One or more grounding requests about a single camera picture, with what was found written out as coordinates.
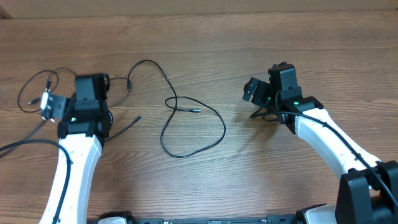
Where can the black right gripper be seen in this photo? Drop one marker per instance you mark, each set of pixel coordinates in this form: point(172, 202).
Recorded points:
point(253, 90)

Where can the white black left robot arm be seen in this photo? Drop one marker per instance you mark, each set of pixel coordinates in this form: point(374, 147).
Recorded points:
point(84, 125)

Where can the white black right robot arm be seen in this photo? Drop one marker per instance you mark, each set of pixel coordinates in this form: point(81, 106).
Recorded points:
point(367, 186)

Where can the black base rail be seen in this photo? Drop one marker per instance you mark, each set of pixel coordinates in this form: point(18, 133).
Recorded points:
point(127, 217)

